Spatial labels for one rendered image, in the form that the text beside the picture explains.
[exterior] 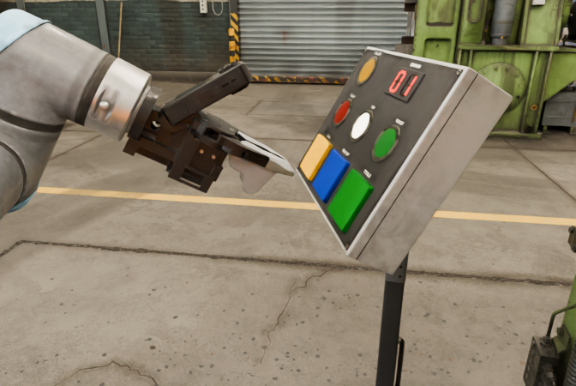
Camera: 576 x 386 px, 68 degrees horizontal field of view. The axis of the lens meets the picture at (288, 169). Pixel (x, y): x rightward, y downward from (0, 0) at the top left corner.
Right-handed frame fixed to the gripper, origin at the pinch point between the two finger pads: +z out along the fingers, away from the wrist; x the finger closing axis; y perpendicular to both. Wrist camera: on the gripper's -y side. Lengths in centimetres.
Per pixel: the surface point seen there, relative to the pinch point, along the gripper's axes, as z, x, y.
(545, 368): 39.4, 16.8, 5.5
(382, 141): 10.5, -0.5, -8.9
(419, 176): 13.6, 6.9, -7.7
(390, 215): 13.2, 6.9, -1.5
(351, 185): 10.2, -0.8, -1.3
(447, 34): 212, -382, -120
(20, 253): -49, -179, 152
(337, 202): 10.2, -1.8, 2.2
